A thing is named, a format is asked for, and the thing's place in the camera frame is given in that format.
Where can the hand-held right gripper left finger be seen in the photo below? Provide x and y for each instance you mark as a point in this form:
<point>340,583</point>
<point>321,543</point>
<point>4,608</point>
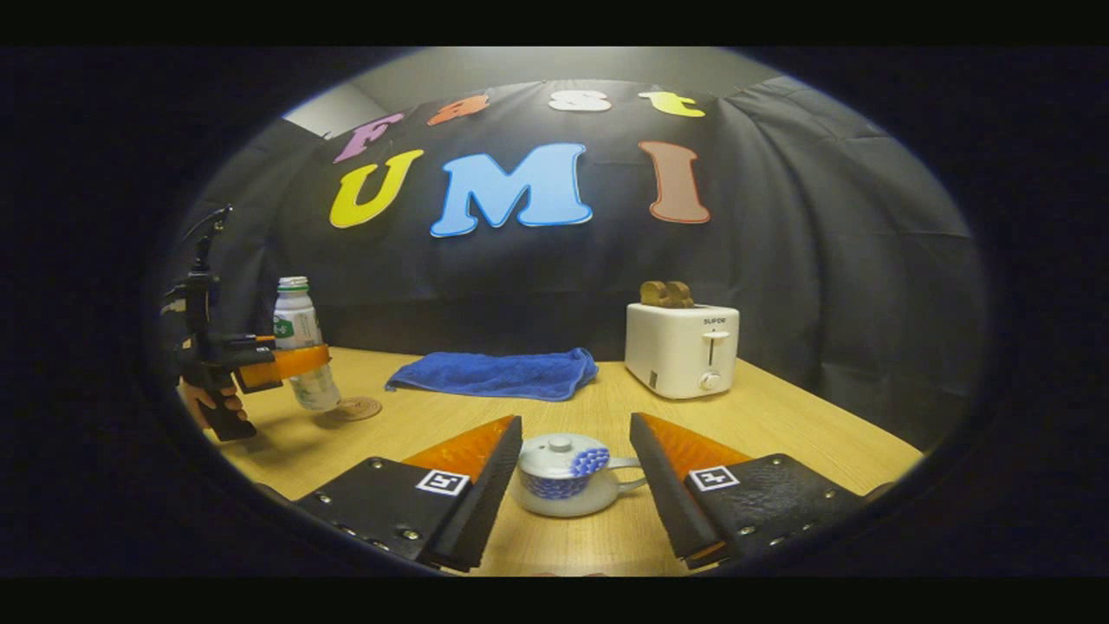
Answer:
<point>485,511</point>

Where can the white water bottle green label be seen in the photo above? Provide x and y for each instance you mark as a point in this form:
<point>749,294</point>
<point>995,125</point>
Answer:
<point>296,321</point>

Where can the white toaster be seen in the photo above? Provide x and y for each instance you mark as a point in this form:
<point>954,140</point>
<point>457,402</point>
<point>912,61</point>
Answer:
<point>676,355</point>

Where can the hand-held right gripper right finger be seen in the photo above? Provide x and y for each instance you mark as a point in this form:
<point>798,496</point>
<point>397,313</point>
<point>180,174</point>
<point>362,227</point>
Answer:
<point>671,503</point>

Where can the black backdrop cloth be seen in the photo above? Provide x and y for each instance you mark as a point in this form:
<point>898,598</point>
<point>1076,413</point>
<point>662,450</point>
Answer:
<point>823,260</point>

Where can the white blue teacup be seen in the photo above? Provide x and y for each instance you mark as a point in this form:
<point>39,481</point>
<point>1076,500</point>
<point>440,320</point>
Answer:
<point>563,498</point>

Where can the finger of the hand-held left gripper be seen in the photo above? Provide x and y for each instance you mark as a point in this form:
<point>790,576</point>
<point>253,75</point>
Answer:
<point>295,362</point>

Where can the white blue teacup lid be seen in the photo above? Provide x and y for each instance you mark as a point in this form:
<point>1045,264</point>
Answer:
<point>554,458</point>

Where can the blue towel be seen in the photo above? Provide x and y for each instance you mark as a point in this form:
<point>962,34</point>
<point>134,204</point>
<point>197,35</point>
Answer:
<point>494,374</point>

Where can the round brown coaster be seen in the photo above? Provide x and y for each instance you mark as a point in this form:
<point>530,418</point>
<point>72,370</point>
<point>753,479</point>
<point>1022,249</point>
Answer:
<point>355,409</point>

